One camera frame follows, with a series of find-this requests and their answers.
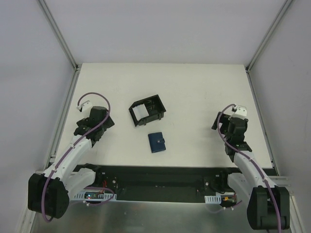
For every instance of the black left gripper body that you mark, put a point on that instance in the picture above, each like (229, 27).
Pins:
(107, 122)

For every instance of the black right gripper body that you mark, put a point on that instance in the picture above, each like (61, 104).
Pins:
(216, 122)

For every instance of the black plastic card tray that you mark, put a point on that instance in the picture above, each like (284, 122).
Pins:
(155, 109)

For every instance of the blue leather card holder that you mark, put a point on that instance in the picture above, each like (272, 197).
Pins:
(157, 142)

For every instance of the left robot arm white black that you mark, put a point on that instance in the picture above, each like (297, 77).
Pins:
(50, 192)

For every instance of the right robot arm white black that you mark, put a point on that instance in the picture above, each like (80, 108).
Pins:
(268, 205)

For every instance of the white cards stack in tray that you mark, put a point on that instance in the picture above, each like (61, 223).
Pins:
(140, 111)

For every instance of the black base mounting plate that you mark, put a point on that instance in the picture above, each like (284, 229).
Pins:
(162, 184)

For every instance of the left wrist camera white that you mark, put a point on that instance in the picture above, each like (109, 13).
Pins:
(85, 106)

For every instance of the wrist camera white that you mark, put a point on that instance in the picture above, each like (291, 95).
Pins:
(239, 111)
(85, 106)

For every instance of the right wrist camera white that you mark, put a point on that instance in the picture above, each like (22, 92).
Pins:
(239, 111)

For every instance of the right aluminium frame post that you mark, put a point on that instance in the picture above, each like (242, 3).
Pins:
(285, 7)

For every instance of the aluminium frame post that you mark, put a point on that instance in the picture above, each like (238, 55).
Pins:
(58, 34)
(285, 7)

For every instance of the right white cable duct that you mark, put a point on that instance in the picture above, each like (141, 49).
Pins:
(213, 199)

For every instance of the white cable duct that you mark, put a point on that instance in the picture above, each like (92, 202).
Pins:
(213, 199)
(96, 196)

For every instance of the left white cable duct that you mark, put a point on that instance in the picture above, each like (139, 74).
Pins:
(96, 196)

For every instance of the left aluminium frame post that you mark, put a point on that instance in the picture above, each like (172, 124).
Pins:
(58, 34)

